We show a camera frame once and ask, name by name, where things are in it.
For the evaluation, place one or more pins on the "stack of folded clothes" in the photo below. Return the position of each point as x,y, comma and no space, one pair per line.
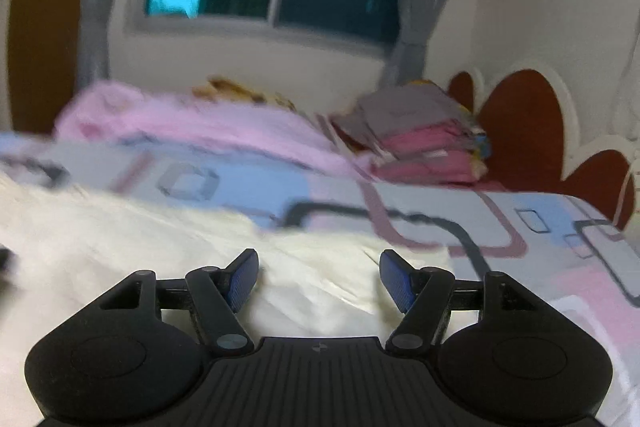
425,142

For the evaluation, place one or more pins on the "patterned bed sheet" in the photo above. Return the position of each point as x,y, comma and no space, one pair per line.
525,217

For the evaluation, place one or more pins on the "pink blanket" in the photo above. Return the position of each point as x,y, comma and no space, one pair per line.
200,127

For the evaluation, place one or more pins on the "yellow patterned cloth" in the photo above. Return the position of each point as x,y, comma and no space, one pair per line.
235,89

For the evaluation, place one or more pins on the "brown wooden door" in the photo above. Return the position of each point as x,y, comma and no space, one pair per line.
47,17

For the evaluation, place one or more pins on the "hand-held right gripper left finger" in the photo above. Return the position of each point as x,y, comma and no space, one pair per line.
242,279

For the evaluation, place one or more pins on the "white padded jacket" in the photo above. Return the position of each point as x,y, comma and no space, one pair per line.
125,247

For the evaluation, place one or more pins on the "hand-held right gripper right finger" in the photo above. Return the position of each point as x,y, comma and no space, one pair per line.
397,279

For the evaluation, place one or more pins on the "brown and white headboard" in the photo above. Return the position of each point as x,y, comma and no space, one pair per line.
520,132

